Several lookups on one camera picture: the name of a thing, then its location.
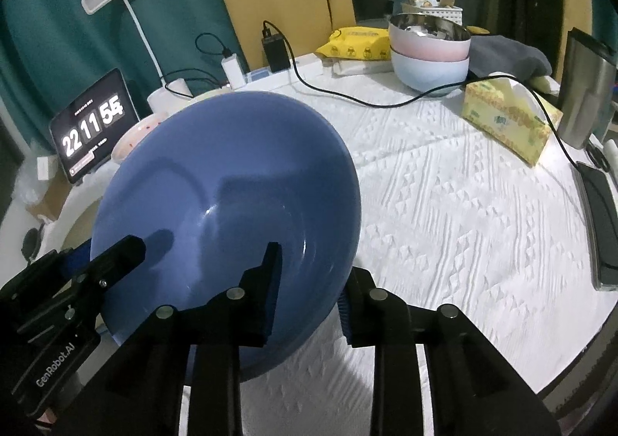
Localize white flat packet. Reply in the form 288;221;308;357
333;58;394;77

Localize beige plate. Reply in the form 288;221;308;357
62;211;103;255

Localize pink steel-lined bowl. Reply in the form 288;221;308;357
389;13;471;64

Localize grey cloth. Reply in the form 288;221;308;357
466;34;553;79

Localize stainless steel thermos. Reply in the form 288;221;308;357
557;27;618;149

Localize black charger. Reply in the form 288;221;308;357
261;29;290;73

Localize yellow tissue box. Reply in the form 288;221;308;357
461;78;564;167

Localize yellow wipes pack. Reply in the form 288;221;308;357
315;27;392;61

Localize large blue bowl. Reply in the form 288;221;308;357
90;92;360;381

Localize white perforated basket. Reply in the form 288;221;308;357
398;1;464;26

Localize cardboard box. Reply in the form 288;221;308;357
26;170;73;219

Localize black smartphone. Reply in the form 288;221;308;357
576;162;618;292

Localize white tablecloth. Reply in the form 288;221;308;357
43;54;618;436

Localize black phone cable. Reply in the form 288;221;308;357
263;20;587;171

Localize black scissors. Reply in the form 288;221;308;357
586;143;611;171

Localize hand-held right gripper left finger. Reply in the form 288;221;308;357
63;242;283;436

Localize white power strip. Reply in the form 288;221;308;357
244;54;324;89

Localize teal curtain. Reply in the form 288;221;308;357
0;0;252;176

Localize light blue steel-lined bowl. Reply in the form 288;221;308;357
390;49;470;94

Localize pink speckled bowl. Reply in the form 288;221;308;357
111;112;167;166

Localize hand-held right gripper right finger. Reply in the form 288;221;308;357
338;267;561;436

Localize white charger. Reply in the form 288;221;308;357
221;54;244;90

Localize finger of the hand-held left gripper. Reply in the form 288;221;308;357
72;235;146;306
58;243;92;279

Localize tablet with clock display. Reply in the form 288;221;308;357
49;68;141;184

